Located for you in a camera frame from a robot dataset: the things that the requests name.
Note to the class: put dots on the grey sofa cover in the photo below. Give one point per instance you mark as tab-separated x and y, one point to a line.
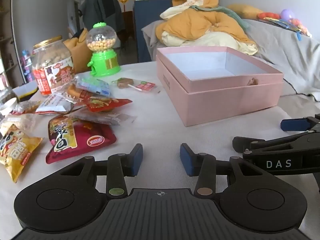
275	45

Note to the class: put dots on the yellow pillow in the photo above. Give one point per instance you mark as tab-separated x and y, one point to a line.
245	10

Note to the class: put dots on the pink cardboard box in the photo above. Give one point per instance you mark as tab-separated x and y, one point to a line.
225	100

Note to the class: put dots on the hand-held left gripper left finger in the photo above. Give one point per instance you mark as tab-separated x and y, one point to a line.
136	160

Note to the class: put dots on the green gumball machine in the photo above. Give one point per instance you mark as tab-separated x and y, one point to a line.
103	62

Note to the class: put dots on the peanut jar with gold lid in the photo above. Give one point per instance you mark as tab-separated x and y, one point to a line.
53	62

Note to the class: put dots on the small clear nut packet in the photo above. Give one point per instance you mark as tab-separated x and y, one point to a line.
27	106

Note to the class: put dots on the blue cabinet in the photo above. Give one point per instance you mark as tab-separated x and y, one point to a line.
142	15

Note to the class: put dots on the lollipop in clear wrapper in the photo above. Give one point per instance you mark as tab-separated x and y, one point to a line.
125	82

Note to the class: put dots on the clear sausage snack packet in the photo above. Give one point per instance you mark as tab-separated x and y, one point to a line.
75	91

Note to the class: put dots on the teal cloth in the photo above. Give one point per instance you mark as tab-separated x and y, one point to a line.
225	11

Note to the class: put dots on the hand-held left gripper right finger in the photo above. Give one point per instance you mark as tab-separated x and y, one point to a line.
187	160

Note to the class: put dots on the dark hanging jacket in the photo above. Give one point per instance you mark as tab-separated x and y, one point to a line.
100	10

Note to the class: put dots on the yellow chair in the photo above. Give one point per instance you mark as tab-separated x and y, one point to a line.
80	55

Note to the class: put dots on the white snack packet red edges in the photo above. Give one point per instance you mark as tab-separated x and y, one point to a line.
53	103

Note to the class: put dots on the orange toy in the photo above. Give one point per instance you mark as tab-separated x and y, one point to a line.
268	15

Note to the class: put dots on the yellow snack bag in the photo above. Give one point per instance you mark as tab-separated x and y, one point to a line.
15	150

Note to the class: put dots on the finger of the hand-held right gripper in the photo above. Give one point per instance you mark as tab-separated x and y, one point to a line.
295	125
247	143

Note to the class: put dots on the dark red snack bag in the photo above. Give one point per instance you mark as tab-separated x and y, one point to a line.
87	135

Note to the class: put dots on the white woven cloth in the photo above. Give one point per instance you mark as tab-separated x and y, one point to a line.
155	130

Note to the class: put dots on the yellow and cream quilt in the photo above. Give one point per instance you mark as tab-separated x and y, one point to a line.
195	22

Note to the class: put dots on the clear bag of puffed snacks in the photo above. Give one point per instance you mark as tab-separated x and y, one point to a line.
25	121

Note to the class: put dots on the blue and white snack packet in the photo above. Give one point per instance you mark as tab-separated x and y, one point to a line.
95	86

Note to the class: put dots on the red spicy snack packet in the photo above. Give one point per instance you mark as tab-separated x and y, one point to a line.
105	103

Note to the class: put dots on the pile of colourful toys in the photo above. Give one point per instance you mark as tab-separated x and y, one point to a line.
292	26

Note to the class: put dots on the purple toy ball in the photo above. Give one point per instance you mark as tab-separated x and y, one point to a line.
287	15

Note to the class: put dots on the clear nut snack packet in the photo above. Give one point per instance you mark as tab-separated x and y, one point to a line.
107	117

